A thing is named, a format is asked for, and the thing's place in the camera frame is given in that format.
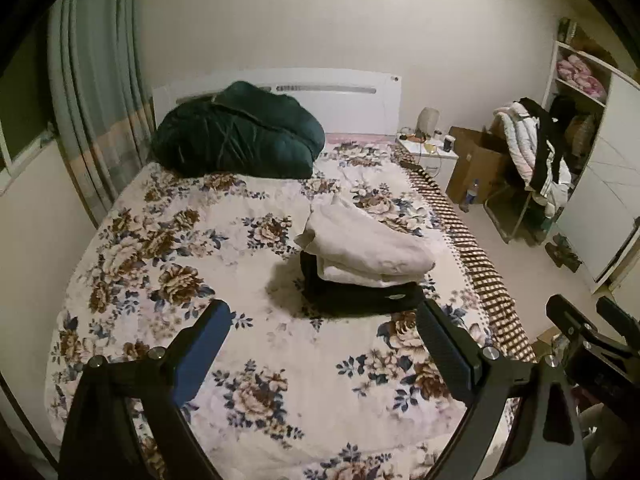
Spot brown checkered bed skirt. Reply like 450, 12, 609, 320
392, 144, 536, 362

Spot dark slippers on floor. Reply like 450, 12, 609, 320
544, 233, 582, 273

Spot brown cardboard box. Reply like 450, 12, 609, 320
446, 127, 510, 204

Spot beige bedside lamp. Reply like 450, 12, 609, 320
416, 107, 439, 136

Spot white bedside table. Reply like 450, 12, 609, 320
396, 136, 458, 191

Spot striped green curtain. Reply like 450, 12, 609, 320
47, 0, 154, 224

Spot dark green duvet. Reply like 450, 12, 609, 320
151, 81, 326, 179

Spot white wardrobe with shelves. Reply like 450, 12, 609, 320
542, 18, 639, 290

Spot white bed headboard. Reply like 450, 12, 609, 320
152, 68, 402, 136

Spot pink folded bedding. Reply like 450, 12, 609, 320
556, 54, 606, 102

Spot cream white garment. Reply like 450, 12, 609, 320
295, 194, 436, 288

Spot plastic water bottle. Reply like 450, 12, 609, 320
459, 179, 480, 212

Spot chair with piled clothes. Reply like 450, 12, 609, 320
483, 98, 572, 243

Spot black garment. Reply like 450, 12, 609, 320
299, 252, 425, 316

